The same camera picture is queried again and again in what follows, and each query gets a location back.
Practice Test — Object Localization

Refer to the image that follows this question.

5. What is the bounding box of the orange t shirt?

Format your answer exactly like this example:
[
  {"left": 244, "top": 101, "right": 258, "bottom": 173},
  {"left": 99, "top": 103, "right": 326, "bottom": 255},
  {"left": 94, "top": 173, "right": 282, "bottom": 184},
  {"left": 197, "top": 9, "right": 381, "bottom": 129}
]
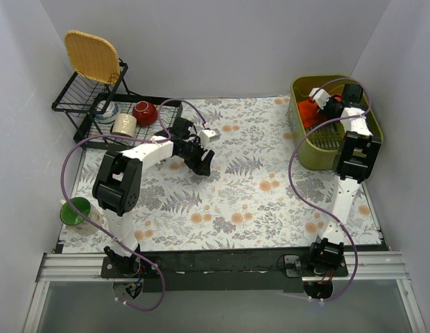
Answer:
[{"left": 298, "top": 100, "right": 328, "bottom": 129}]

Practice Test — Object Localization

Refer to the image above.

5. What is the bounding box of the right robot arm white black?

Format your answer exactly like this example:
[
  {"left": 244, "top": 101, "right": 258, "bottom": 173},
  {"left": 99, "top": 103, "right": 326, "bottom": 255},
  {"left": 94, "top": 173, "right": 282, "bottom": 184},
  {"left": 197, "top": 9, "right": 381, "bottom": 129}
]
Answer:
[{"left": 307, "top": 83, "right": 381, "bottom": 276}]

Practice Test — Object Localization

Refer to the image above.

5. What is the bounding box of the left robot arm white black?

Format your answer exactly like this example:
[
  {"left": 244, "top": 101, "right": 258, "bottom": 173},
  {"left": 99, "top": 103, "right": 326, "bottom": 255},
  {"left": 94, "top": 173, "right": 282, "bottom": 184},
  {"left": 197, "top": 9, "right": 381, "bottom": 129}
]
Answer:
[{"left": 92, "top": 117, "right": 218, "bottom": 278}]

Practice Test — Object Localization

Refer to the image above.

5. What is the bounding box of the olive green plastic tub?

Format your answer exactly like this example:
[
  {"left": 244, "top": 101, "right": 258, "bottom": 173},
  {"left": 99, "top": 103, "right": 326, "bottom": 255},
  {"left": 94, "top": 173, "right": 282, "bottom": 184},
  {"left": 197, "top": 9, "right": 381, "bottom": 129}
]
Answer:
[{"left": 289, "top": 75, "right": 386, "bottom": 171}]

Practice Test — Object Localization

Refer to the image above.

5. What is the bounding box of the dark red bowl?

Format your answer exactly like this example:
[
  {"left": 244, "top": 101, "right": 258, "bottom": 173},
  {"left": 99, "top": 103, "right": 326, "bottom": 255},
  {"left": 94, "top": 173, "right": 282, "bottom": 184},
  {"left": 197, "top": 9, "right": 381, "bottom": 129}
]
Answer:
[{"left": 132, "top": 101, "right": 157, "bottom": 127}]

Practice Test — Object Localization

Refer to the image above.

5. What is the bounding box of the cream ceramic mug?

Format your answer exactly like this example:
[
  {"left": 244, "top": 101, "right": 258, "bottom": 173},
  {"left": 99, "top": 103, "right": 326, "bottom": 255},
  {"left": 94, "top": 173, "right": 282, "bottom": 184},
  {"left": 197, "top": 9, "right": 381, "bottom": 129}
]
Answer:
[{"left": 111, "top": 113, "right": 137, "bottom": 137}]

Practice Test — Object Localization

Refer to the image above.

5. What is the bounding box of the blue white patterned bowl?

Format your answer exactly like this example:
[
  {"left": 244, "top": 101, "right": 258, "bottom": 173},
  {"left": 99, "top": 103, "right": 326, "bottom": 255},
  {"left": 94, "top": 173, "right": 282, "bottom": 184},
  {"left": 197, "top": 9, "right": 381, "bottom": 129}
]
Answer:
[{"left": 95, "top": 101, "right": 120, "bottom": 123}]

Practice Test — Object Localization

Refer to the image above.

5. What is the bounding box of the woven yellow rattan tray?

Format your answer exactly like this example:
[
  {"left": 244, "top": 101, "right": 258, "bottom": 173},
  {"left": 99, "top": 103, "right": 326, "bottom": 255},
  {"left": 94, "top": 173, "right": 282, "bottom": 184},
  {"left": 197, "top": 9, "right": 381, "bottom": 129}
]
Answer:
[{"left": 64, "top": 30, "right": 121, "bottom": 85}]

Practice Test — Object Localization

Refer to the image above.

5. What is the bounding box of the green cup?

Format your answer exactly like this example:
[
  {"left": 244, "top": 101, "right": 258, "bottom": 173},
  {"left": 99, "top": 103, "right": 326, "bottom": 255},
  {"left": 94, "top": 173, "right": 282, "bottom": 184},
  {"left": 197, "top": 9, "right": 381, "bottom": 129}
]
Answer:
[{"left": 60, "top": 197, "right": 103, "bottom": 237}]

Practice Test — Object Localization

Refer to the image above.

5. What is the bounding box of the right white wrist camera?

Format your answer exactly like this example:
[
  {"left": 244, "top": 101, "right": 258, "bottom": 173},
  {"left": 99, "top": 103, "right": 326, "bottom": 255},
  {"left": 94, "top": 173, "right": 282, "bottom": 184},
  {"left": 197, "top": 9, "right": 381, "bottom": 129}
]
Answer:
[{"left": 309, "top": 87, "right": 331, "bottom": 110}]

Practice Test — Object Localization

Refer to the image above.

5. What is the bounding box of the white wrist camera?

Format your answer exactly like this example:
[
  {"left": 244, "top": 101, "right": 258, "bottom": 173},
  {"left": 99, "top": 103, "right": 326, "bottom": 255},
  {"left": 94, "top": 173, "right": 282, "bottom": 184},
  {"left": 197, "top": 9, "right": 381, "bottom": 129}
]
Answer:
[
  {"left": 309, "top": 87, "right": 331, "bottom": 110},
  {"left": 199, "top": 129, "right": 219, "bottom": 146}
]

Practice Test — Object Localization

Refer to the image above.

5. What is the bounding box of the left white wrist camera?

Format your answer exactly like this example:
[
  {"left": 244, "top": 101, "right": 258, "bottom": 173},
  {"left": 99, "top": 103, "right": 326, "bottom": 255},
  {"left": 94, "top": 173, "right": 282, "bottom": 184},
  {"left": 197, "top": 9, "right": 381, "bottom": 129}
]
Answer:
[{"left": 199, "top": 129, "right": 219, "bottom": 146}]

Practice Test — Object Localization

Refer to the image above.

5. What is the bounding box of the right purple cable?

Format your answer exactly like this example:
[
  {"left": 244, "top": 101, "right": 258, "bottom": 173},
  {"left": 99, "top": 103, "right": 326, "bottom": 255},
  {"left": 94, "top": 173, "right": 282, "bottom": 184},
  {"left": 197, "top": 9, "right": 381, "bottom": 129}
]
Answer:
[{"left": 287, "top": 78, "right": 372, "bottom": 302}]

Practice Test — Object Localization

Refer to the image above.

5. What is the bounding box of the purple cable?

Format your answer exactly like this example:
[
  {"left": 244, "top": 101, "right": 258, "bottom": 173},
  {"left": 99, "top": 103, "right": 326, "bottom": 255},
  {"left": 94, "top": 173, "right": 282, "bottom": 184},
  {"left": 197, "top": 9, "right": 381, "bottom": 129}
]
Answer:
[
  {"left": 60, "top": 99, "right": 216, "bottom": 311},
  {"left": 287, "top": 78, "right": 372, "bottom": 302}
]

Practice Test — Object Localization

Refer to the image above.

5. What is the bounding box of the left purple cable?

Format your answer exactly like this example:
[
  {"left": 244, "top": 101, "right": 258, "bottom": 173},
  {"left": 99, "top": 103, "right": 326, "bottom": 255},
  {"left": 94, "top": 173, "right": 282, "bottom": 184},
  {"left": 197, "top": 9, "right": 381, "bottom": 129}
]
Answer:
[{"left": 60, "top": 99, "right": 216, "bottom": 311}]

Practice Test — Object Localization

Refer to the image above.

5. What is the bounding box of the black wire dish rack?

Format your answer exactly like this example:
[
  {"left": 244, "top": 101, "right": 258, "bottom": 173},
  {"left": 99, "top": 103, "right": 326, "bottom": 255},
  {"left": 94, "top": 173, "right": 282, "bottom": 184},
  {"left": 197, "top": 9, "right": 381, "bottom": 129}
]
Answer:
[{"left": 51, "top": 60, "right": 166, "bottom": 151}]

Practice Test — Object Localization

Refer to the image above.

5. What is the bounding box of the black mounting base plate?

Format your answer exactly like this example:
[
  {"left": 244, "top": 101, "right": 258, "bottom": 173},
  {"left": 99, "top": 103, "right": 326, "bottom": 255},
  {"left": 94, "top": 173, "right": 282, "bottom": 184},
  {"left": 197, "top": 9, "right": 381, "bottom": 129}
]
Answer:
[{"left": 101, "top": 247, "right": 348, "bottom": 293}]

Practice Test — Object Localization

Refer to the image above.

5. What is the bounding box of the aluminium rail frame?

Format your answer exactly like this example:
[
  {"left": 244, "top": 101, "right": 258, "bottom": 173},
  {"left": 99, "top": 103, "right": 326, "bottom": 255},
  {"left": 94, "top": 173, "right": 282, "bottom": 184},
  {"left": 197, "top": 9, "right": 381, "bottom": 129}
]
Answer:
[{"left": 24, "top": 248, "right": 426, "bottom": 332}]

